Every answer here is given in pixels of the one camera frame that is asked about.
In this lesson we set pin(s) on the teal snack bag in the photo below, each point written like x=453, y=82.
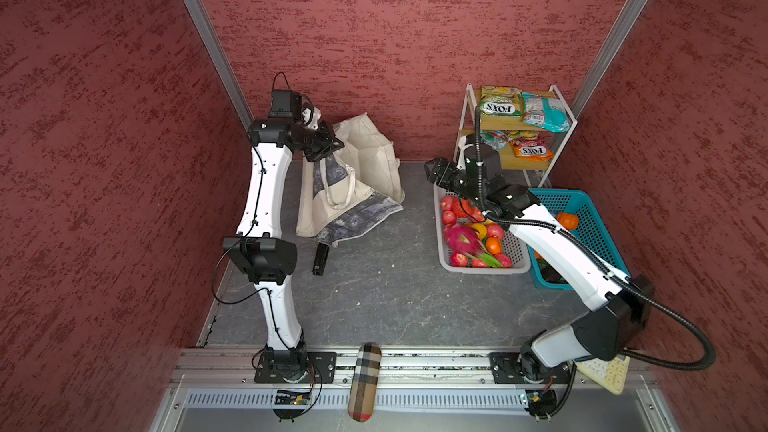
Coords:
x=545, y=113

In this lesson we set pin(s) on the black remote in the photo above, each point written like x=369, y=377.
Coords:
x=320, y=259

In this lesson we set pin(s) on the yellow Fox's candy bag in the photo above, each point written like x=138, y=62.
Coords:
x=501, y=101

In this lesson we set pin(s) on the pink dragon fruit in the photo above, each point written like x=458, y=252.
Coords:
x=463, y=239

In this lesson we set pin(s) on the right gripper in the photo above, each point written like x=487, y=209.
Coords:
x=445, y=180

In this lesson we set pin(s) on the orange pumpkin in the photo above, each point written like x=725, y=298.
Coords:
x=568, y=221

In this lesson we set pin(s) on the white wooden shelf rack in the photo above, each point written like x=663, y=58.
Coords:
x=536, y=174

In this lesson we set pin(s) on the yellow lemon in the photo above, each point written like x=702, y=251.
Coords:
x=480, y=230

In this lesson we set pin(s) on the white plastic basket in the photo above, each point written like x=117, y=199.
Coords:
x=515, y=249

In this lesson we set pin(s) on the orange tangerine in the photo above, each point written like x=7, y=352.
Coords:
x=493, y=245

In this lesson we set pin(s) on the cream canvas tote bag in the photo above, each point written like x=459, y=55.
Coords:
x=350, y=192

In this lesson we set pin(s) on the red apple front left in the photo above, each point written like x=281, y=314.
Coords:
x=459, y=260

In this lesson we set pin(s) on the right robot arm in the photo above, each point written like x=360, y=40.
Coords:
x=614, y=318

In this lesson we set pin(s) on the orange Fox's candy bag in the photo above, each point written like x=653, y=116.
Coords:
x=534, y=150

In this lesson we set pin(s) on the red apple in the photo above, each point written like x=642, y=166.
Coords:
x=504, y=260
x=459, y=260

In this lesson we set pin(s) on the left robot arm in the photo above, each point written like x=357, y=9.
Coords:
x=258, y=250

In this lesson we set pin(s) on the aluminium rail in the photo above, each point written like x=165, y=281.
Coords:
x=401, y=367

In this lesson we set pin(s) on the teal plastic basket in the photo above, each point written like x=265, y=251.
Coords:
x=590, y=230

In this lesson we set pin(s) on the red bell pepper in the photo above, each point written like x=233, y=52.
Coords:
x=463, y=208

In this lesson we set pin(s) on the green Fox's candy bag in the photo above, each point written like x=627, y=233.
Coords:
x=496, y=139

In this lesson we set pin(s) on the red apple front right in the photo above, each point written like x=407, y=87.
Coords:
x=504, y=260

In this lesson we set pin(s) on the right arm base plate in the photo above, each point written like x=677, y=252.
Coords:
x=510, y=368

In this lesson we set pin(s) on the plaid pouch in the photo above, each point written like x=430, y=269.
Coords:
x=363, y=391

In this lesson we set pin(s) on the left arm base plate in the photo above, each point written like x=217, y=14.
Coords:
x=287, y=367

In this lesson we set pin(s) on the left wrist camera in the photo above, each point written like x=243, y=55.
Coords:
x=285, y=104

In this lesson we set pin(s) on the cream calculator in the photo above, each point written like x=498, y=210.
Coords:
x=610, y=375

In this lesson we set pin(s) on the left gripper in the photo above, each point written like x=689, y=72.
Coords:
x=329, y=141

